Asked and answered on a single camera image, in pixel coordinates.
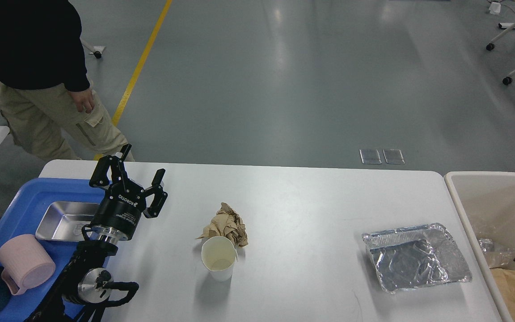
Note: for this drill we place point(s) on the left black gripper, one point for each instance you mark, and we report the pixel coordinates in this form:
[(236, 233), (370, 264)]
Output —
[(120, 210)]

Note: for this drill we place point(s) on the square stainless steel tray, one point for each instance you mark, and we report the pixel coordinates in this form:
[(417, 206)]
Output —
[(63, 221)]

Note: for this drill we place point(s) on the white paper cup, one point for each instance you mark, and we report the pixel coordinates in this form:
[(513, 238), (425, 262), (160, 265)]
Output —
[(219, 257)]

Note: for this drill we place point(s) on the aluminium foil tray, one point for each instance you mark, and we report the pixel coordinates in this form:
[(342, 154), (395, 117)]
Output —
[(417, 256)]

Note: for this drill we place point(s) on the pink ribbed mug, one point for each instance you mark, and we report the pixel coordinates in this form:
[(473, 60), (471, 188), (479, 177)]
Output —
[(26, 264)]

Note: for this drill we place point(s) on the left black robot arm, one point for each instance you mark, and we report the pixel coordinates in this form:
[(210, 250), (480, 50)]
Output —
[(84, 288)]

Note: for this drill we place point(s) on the clear plastic wrap in bin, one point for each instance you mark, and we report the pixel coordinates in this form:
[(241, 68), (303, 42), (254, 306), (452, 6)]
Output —
[(496, 254)]

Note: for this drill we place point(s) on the beige plastic waste bin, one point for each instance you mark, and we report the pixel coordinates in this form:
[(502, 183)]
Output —
[(485, 202)]

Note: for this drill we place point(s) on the crumpled brown paper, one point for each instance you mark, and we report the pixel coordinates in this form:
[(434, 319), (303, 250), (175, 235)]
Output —
[(229, 224)]

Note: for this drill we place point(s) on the blue plastic tray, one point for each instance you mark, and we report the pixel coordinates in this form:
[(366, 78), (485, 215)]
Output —
[(23, 217)]

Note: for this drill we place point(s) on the grey office chair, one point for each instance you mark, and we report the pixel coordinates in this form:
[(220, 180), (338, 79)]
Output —
[(97, 51)]

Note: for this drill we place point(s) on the person in beige trousers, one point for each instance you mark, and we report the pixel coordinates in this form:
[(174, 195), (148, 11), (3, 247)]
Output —
[(44, 86)]

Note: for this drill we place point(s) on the right floor socket plate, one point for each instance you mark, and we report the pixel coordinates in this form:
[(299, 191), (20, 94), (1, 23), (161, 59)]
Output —
[(393, 156)]

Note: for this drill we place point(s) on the floor socket plate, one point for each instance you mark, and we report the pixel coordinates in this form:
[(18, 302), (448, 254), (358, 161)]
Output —
[(370, 156), (393, 156)]

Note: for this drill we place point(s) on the left floor socket plate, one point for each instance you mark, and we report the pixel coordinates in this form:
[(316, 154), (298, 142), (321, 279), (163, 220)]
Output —
[(370, 156)]

